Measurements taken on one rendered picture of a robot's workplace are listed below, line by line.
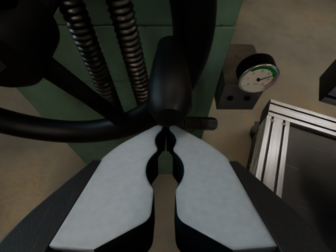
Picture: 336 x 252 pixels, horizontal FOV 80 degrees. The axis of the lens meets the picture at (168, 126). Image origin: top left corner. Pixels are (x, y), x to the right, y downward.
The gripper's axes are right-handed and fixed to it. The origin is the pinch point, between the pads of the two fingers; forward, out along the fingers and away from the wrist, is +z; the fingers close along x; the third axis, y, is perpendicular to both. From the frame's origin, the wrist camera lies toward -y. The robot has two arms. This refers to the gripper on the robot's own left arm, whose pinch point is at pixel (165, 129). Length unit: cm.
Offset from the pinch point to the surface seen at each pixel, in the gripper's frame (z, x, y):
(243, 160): 66, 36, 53
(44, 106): 35.2, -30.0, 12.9
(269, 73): 21.0, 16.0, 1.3
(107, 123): 9.7, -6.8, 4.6
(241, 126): 83, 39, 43
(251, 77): 21.5, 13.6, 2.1
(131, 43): 11.3, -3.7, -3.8
